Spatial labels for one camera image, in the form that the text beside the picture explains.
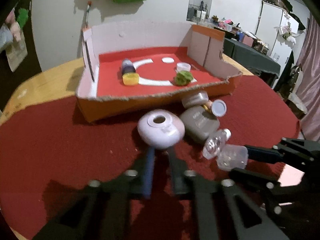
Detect clear small plastic box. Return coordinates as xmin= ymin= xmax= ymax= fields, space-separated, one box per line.
xmin=216 ymin=144 xmax=248 ymax=171

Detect clear bottle white cap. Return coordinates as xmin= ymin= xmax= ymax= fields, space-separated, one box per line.
xmin=202 ymin=129 xmax=232 ymax=160

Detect pink round case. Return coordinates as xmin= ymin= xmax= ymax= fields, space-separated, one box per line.
xmin=137 ymin=109 xmax=185 ymax=150

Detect green fuzzy toy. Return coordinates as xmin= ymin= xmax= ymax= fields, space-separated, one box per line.
xmin=174 ymin=70 xmax=194 ymax=86

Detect yellow plastic lid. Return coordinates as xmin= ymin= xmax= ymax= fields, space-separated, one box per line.
xmin=122 ymin=73 xmax=139 ymax=86

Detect pink curtain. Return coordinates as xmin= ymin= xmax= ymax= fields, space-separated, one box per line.
xmin=297 ymin=15 xmax=320 ymax=141

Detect grey square case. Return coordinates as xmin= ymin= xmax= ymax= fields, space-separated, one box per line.
xmin=179 ymin=106 xmax=220 ymax=144

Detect red table cloth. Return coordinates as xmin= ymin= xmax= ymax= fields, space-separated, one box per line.
xmin=1 ymin=76 xmax=300 ymax=239

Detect blonde doll figurine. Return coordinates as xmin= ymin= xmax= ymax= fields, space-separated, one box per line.
xmin=204 ymin=99 xmax=227 ymax=117

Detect dark cloth covered side table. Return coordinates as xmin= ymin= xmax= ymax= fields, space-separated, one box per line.
xmin=223 ymin=38 xmax=280 ymax=87

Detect round grey jar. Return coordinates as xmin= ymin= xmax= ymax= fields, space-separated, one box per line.
xmin=182 ymin=90 xmax=209 ymax=109

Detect white refrigerator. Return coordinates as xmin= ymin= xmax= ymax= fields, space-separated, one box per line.
xmin=256 ymin=2 xmax=299 ymax=65

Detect white small cup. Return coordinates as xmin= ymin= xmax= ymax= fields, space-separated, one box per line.
xmin=176 ymin=62 xmax=191 ymax=72

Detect wooden table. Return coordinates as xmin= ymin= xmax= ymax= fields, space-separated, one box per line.
xmin=0 ymin=53 xmax=254 ymax=126

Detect cardboard box with red bottom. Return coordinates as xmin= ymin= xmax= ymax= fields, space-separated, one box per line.
xmin=75 ymin=21 xmax=243 ymax=124

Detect dark blue bottle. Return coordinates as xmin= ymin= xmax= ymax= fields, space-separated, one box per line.
xmin=121 ymin=59 xmax=136 ymax=75

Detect pink plush toys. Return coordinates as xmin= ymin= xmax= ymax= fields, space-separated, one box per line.
xmin=5 ymin=9 xmax=21 ymax=42

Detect dark wooden door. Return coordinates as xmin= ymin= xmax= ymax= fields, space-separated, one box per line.
xmin=1 ymin=0 xmax=42 ymax=111

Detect wall mirror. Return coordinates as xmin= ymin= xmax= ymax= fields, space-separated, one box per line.
xmin=186 ymin=0 xmax=212 ymax=21

